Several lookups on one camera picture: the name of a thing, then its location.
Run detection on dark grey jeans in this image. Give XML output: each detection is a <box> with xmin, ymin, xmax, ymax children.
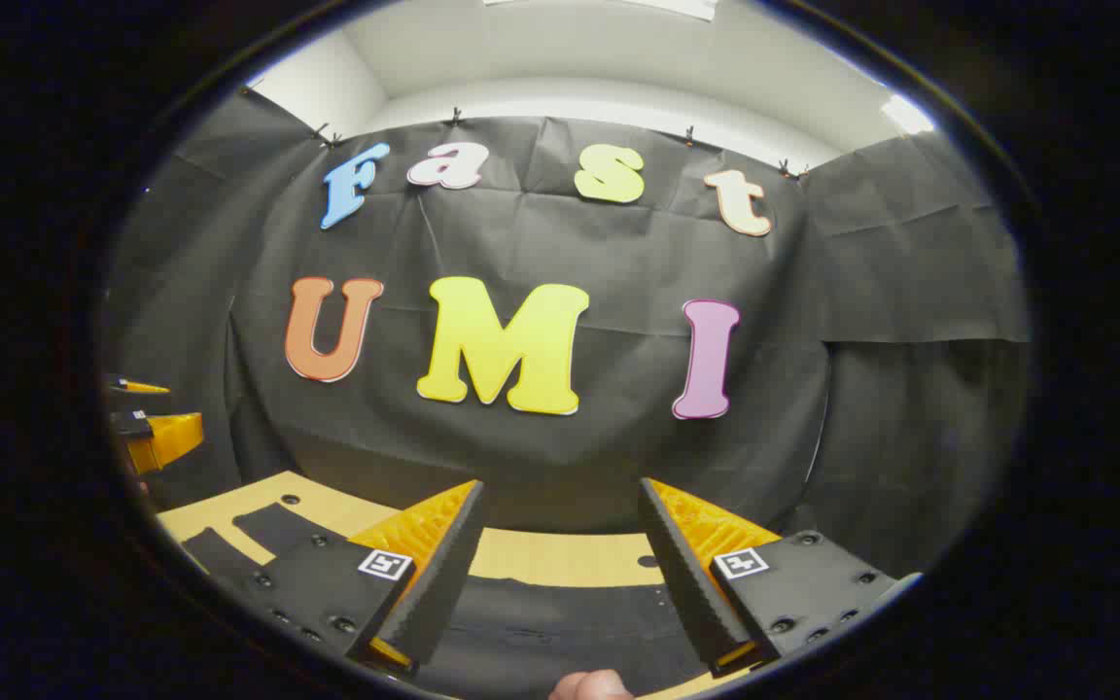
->
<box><xmin>179</xmin><ymin>502</ymin><xmax>712</xmax><ymax>698</ymax></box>

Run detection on ceiling light panel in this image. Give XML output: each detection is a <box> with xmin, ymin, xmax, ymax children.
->
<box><xmin>883</xmin><ymin>94</ymin><xmax>937</xmax><ymax>135</ymax></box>

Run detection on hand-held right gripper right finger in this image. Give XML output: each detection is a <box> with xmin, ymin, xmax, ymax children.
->
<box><xmin>638</xmin><ymin>476</ymin><xmax>903</xmax><ymax>680</ymax></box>

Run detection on black backdrop cloth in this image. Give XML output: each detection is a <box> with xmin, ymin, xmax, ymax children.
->
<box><xmin>101</xmin><ymin>87</ymin><xmax>1033</xmax><ymax>584</ymax></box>

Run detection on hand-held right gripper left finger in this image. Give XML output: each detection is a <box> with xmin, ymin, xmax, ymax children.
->
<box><xmin>220</xmin><ymin>478</ymin><xmax>489</xmax><ymax>677</ymax></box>

